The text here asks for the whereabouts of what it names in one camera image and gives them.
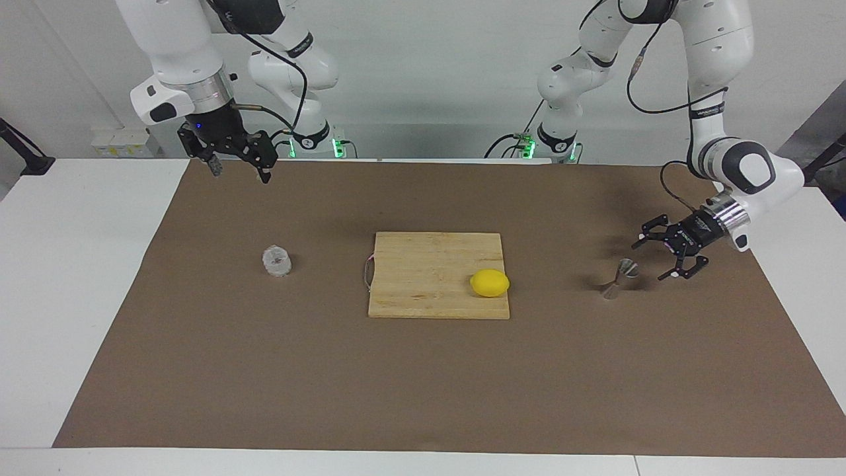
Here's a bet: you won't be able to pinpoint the black stand leg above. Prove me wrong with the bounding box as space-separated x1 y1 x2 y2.
0 118 56 177
803 132 846 186

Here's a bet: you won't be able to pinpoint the steel double jigger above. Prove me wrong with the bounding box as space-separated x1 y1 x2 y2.
601 258 640 300

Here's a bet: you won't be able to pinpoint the black right arm base cables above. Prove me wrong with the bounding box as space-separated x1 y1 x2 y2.
261 129 295 159

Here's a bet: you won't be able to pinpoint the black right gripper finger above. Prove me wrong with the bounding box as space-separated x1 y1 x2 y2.
243 130 279 185

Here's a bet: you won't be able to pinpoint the black left arm base cables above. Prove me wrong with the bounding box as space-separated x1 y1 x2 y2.
484 99 549 159

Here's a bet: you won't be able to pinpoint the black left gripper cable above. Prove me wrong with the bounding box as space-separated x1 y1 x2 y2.
578 0 729 214

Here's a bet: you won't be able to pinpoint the yellow lemon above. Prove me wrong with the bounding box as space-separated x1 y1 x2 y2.
470 269 510 298

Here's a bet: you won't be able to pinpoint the brown paper table mat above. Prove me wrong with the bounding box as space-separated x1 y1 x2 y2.
53 159 846 458

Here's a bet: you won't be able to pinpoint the grey-padded black right gripper finger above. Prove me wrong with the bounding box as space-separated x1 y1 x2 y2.
197 149 226 179

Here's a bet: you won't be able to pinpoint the small clear glass cup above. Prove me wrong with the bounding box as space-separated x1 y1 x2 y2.
262 245 292 278

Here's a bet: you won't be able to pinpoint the black arm base cables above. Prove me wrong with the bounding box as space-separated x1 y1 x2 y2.
484 99 549 159
261 129 295 159

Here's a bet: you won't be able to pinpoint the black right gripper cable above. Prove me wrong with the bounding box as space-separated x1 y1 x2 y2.
208 0 310 133

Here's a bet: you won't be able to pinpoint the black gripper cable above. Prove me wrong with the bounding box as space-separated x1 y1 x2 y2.
208 0 310 133
578 0 729 214

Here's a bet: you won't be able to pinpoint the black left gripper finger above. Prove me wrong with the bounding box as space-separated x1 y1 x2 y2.
631 214 672 251
658 254 710 282

